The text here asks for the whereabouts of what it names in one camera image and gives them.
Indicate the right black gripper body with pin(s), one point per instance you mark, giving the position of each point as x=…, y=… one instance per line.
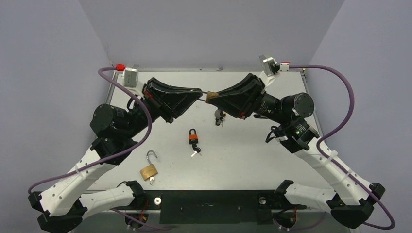
x=255, y=97

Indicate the orange padlock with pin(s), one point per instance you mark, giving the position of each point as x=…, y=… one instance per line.
x=193, y=137

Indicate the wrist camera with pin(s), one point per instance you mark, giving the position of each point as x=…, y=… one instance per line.
x=270, y=69
x=130, y=75

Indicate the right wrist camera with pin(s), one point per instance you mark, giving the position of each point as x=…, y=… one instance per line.
x=270, y=69

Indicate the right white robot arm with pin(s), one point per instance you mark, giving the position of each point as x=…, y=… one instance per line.
x=350, y=199

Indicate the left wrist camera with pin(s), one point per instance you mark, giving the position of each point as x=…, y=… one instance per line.
x=130, y=75

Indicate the small brass padlock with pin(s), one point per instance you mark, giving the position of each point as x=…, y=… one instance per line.
x=207, y=96

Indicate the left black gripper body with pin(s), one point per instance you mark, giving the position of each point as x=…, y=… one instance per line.
x=156, y=99

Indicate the large brass padlock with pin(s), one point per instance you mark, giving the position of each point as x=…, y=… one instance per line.
x=150, y=170

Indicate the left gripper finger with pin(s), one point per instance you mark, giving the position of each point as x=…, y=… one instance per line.
x=158, y=88
x=172, y=106

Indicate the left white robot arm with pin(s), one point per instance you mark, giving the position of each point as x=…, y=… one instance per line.
x=66, y=204

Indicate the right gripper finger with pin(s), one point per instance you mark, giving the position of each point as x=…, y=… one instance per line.
x=230, y=104
x=246, y=87

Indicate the keys of orange padlock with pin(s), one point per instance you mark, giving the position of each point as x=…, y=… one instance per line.
x=196, y=150

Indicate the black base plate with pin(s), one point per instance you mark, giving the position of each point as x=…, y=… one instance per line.
x=212, y=206

